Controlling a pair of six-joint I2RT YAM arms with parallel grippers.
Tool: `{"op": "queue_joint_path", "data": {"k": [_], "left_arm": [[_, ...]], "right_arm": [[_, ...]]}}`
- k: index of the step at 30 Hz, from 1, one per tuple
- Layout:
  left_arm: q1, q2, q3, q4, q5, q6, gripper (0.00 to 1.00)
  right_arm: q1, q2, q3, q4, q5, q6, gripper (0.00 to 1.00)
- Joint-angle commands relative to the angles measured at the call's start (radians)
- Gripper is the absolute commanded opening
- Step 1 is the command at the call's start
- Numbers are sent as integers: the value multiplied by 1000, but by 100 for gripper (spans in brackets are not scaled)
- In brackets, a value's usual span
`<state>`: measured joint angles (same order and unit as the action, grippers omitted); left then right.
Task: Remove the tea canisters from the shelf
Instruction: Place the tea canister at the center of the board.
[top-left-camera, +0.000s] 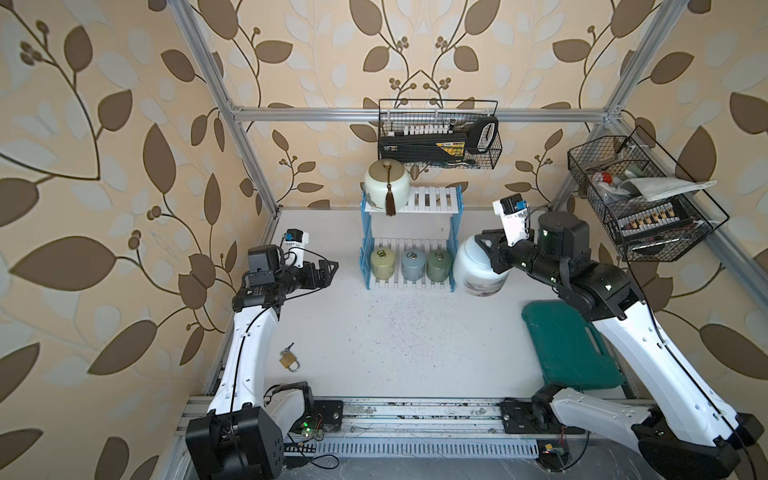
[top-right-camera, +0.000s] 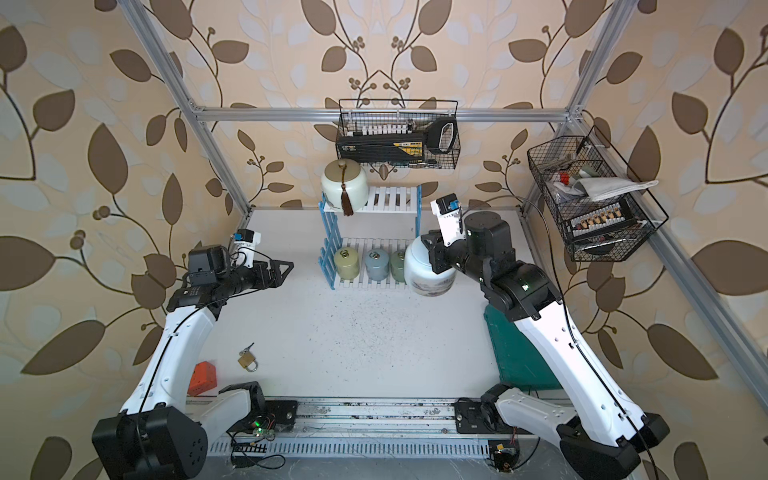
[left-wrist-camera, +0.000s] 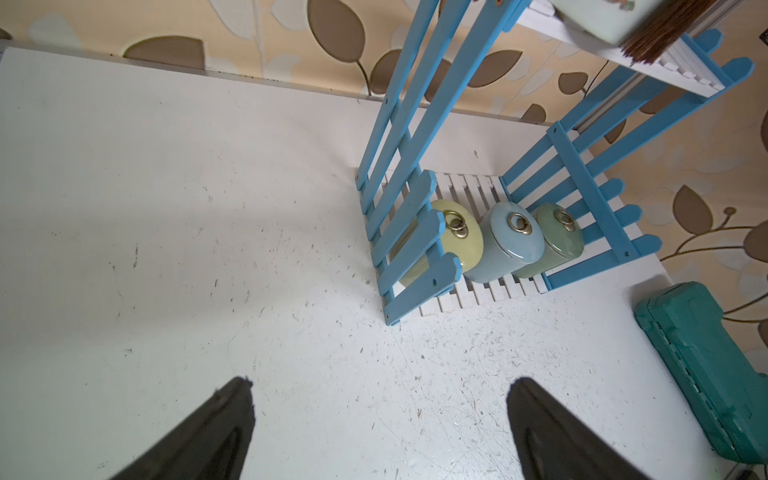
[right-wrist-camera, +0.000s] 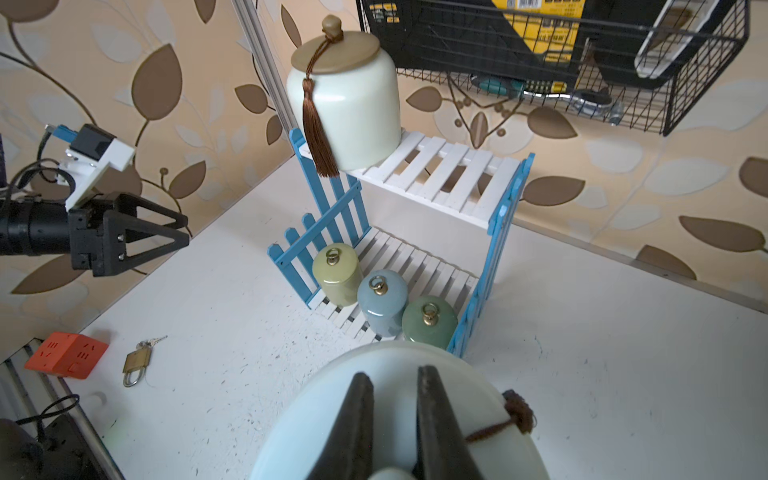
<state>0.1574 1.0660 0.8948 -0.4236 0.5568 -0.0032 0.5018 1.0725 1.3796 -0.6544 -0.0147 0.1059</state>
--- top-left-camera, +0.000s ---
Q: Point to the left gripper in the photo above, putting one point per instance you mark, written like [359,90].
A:
[314,281]

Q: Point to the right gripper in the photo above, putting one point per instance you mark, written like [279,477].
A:
[498,253]

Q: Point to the white ceramic jar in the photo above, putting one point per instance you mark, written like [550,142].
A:
[473,273]

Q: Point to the blue-grey tea canister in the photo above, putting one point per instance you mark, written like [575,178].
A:
[413,264]

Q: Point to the cream jar with tan lid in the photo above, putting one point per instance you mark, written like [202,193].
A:
[387,186]

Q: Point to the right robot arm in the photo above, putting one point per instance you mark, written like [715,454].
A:
[691,432]

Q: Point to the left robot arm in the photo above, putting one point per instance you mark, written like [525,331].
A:
[252,354]

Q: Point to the green tea canister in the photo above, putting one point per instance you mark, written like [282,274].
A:
[439,265]

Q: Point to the yellow-green tea canister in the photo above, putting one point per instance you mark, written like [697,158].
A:
[383,263]

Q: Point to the brass padlock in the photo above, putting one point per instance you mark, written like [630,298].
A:
[289,360]

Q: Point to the green plastic tool case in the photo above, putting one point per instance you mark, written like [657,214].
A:
[570,350]

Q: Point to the black and yellow tool case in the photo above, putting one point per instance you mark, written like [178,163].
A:
[475,143]

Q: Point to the white paper booklet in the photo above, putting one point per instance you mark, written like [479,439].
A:
[659,188]

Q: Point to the black bit set tray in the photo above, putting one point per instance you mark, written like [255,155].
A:
[663,217]

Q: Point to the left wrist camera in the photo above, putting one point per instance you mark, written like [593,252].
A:
[294,247]

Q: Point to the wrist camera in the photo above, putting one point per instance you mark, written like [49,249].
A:
[513,212]
[294,247]

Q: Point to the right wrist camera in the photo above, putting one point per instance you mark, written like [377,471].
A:
[513,212]

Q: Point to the back black wire basket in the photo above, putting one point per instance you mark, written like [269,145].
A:
[432,108]

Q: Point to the black wire basket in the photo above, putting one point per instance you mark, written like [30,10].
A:
[432,108]
[599,166]

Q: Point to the white socket bit rail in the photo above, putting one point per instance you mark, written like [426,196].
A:
[428,129]

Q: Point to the right black wire basket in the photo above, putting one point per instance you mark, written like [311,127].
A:
[599,166]

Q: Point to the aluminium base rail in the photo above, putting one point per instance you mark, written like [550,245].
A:
[368,428]

